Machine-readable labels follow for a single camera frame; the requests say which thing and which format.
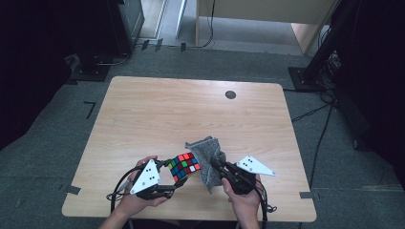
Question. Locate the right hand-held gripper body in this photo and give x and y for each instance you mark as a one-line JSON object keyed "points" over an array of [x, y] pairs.
{"points": [[238, 181]]}

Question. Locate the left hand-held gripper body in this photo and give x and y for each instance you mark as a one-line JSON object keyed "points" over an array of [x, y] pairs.
{"points": [[146, 178]]}

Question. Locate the grey cloth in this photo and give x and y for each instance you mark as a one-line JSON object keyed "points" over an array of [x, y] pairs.
{"points": [[207, 152]]}

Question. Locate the multicoloured puzzle cube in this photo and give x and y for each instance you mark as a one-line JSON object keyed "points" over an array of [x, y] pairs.
{"points": [[184, 167]]}

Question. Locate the person's right hand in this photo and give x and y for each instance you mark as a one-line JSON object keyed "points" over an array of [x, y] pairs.
{"points": [[245, 203]]}

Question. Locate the person's left hand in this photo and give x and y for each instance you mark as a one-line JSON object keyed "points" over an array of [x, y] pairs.
{"points": [[137, 203]]}

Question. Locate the dark round table grommet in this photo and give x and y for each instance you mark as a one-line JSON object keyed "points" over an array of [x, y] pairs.
{"points": [[230, 94]]}

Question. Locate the grey floor tape piece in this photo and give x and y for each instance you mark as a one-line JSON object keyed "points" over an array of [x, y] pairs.
{"points": [[73, 190], [308, 195]]}

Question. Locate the black angled floor tape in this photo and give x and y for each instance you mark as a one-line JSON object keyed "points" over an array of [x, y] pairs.
{"points": [[91, 109]]}

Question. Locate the black flat stand base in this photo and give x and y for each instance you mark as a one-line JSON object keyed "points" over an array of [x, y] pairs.
{"points": [[92, 73]]}

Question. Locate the black metal stand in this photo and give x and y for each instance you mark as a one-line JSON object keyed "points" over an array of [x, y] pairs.
{"points": [[318, 60]]}

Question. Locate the black cabinet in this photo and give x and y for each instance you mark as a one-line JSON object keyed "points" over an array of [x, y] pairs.
{"points": [[127, 25]]}

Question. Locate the light wooden desk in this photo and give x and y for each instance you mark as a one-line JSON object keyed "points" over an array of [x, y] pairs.
{"points": [[254, 9]]}

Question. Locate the dark curtain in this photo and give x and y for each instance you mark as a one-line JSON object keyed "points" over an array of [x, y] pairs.
{"points": [[31, 63], [382, 79]]}

